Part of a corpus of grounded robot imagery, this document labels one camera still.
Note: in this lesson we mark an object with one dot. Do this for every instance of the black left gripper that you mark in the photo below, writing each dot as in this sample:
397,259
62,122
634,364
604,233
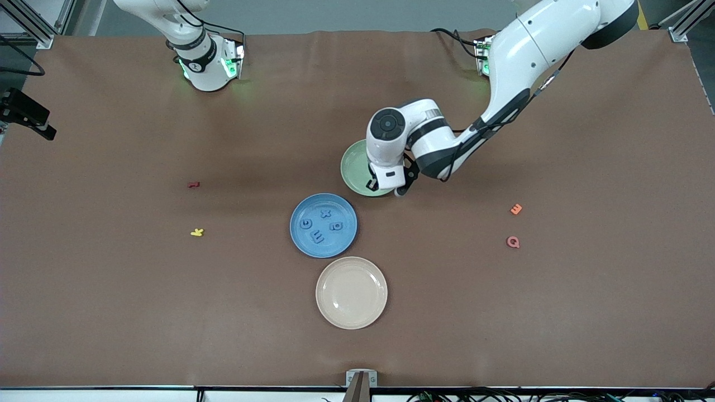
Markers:
370,183

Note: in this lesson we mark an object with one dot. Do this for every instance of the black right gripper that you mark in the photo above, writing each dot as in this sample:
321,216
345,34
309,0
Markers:
22,109

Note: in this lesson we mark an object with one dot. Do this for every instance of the blue foam letter E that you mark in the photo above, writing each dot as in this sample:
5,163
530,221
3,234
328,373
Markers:
317,237

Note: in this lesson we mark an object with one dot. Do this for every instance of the blue foam letter G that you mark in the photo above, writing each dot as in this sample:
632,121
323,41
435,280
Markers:
302,224

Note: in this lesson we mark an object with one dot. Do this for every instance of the pink foam letter Q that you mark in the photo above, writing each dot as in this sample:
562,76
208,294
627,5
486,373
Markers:
508,242

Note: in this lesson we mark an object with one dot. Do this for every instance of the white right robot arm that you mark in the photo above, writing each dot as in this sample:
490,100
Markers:
206,72

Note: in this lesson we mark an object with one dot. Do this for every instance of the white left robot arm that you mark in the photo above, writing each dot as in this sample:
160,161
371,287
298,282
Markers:
536,39

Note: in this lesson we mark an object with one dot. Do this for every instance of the green plate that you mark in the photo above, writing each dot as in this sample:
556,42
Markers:
353,170

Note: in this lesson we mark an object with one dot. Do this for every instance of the blue plate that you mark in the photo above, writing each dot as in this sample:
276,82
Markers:
341,245

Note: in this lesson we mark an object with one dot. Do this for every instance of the beige plate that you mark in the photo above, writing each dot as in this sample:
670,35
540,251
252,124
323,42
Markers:
351,292

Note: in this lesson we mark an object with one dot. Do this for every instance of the orange foam letter E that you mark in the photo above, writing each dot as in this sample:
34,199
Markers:
516,210

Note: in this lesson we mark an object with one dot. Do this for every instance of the brown table cover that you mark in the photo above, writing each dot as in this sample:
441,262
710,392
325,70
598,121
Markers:
111,312

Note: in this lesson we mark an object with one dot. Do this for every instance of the aluminium frame profile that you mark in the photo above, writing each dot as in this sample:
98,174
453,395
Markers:
678,33
42,36

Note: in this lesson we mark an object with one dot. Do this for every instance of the grey metal bracket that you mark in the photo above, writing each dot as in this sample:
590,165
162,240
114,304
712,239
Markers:
351,379

